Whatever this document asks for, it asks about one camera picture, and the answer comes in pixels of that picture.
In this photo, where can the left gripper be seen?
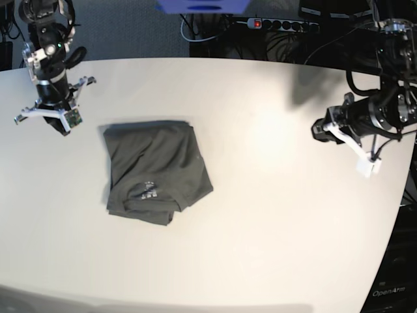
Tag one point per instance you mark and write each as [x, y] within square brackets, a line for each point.
[351, 123]

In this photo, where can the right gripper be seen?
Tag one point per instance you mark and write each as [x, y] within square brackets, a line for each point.
[55, 98]

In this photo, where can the grey T-shirt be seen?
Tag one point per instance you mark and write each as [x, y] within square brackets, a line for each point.
[156, 170]

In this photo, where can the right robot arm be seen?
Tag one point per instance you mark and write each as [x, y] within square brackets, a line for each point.
[51, 27]

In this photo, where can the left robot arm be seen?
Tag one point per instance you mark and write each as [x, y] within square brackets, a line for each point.
[395, 48]

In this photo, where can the black box at left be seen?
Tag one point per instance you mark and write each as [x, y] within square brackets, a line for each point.
[6, 53]

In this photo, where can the black OpenArm box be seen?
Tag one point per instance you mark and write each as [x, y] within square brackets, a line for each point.
[394, 287]

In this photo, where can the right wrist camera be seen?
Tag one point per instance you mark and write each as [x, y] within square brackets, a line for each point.
[73, 118]

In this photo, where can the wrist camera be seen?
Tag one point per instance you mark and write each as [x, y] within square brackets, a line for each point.
[367, 167]
[73, 118]

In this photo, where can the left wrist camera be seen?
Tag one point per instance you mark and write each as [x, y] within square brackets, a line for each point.
[367, 167]

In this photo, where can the blue plastic mount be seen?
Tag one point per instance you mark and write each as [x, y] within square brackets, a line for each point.
[203, 6]

